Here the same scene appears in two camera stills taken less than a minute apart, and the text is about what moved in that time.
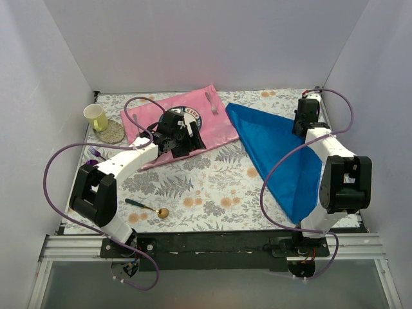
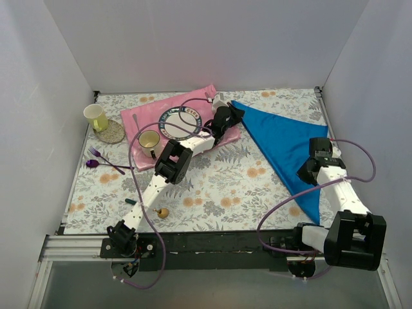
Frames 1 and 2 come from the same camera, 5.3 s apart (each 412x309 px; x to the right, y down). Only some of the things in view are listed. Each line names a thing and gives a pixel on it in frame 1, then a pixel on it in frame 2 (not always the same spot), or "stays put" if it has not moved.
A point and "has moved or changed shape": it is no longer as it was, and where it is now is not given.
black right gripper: (299, 125) to (304, 173)
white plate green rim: (189, 115) stays put
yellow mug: (96, 117) stays put
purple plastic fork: (96, 152) stays put
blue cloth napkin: (296, 183) has moved or changed shape
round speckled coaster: (113, 134) stays put
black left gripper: (187, 141) to (232, 111)
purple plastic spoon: (92, 161) stays put
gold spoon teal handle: (162, 213) stays put
